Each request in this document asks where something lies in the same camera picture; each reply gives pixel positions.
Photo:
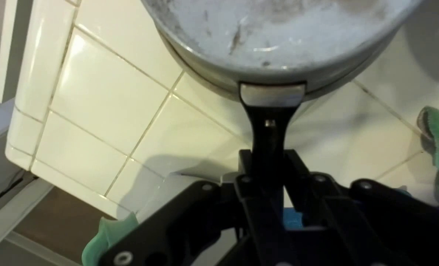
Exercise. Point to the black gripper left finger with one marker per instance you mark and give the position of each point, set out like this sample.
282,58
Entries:
190,222

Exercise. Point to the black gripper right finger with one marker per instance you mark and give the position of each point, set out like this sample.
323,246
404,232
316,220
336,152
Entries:
376,222

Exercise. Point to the blue cardboard box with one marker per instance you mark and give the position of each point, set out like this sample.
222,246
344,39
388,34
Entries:
293,219

